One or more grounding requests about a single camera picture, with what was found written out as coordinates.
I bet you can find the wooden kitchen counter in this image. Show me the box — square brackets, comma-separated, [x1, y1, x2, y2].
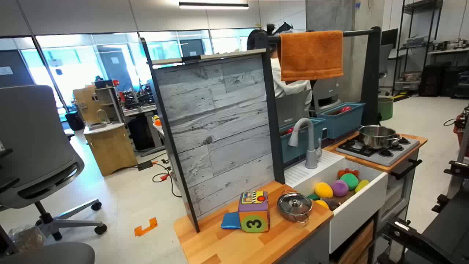
[173, 131, 429, 264]

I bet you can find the grey office chair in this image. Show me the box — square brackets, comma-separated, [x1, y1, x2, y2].
[0, 84, 108, 242]

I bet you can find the yellow round plush toy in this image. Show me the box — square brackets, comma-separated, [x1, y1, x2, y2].
[312, 181, 335, 201]

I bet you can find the black oven handle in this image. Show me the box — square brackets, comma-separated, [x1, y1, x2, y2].
[390, 159, 423, 181]

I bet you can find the purple plush toy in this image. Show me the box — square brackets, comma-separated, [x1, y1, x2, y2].
[331, 179, 350, 198]

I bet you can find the orange towel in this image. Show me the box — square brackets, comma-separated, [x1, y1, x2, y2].
[278, 30, 346, 84]

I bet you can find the green round plush toy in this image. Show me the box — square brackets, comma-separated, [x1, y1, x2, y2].
[340, 172, 360, 192]

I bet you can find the orange brown plush toy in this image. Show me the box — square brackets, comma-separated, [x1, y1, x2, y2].
[335, 168, 360, 179]

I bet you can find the wooden cabinet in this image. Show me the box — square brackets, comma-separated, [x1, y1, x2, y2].
[71, 85, 139, 178]

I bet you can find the ceiling light strip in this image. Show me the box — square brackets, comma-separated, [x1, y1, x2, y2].
[177, 0, 250, 12]

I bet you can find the red floor cable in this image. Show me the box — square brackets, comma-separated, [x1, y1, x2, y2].
[151, 157, 183, 200]

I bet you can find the orange-yellow plush toy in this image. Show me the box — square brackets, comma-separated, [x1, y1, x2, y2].
[312, 198, 331, 212]

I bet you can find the blue sponge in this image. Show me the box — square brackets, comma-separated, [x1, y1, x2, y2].
[219, 210, 241, 232]

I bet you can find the orange floor bracket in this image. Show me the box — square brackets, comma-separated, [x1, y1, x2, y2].
[133, 216, 159, 238]

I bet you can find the silver metal bowl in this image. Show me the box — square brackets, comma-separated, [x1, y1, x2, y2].
[275, 191, 315, 225]

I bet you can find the grey wood-pattern panel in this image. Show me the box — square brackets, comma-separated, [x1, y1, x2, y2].
[149, 49, 278, 222]

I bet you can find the black metal stand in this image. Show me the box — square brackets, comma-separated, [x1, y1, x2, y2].
[379, 104, 469, 264]

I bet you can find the colourful soft number cube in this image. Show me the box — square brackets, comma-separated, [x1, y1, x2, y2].
[236, 190, 271, 235]

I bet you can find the steel cooking pot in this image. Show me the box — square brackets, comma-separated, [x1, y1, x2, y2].
[359, 124, 403, 151]

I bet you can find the metal shelving rack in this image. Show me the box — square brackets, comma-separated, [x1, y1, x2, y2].
[390, 0, 469, 100]

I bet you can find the black stove top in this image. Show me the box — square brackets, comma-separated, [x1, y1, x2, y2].
[335, 134, 422, 169]

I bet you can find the grey faucet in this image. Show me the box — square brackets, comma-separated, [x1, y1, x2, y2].
[287, 116, 324, 170]

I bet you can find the blue plastic bin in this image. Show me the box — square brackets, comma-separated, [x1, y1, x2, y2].
[318, 100, 366, 141]
[278, 116, 328, 168]

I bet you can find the person in white shirt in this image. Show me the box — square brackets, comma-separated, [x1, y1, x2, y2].
[269, 50, 315, 132]

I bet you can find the black metal frame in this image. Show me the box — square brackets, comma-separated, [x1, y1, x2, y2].
[139, 24, 384, 235]

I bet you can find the dark brown plush toy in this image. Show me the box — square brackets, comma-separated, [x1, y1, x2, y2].
[325, 195, 346, 213]

